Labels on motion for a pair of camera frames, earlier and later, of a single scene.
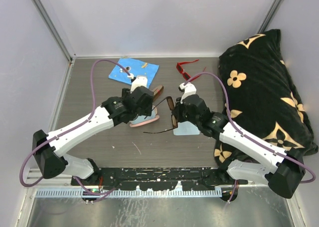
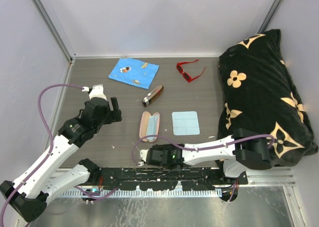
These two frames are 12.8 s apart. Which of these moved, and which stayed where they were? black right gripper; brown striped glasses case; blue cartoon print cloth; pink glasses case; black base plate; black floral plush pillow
Moved: pink glasses case; black right gripper
Stayed: black floral plush pillow; black base plate; blue cartoon print cloth; brown striped glasses case
